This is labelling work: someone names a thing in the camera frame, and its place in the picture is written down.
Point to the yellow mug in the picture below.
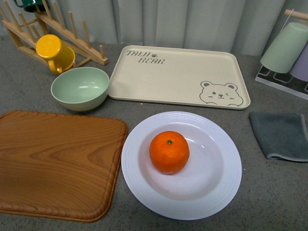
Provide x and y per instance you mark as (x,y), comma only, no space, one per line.
(59,56)

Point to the white wire cup rack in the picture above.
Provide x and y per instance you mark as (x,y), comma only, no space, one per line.
(283,81)

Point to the orange fruit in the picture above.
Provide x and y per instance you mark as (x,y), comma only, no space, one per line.
(169,152)

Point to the brown wooden tray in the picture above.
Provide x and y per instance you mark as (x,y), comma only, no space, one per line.
(59,166)

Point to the light green bowl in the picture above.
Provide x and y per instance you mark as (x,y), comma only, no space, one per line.
(81,89)

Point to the dark green mug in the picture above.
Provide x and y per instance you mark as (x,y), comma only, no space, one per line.
(31,5)

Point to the beige bear serving tray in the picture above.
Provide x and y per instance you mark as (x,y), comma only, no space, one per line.
(179,76)

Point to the purple plastic cup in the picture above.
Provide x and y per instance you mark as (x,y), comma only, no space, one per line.
(300,67)

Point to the white round plate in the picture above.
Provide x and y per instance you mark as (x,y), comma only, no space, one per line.
(208,182)

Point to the wooden dish rack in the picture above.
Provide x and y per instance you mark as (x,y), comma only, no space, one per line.
(25,33)

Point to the green plastic cup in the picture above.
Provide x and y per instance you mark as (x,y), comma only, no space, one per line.
(286,48)

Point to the grey folded cloth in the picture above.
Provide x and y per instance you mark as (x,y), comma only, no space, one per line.
(281,136)

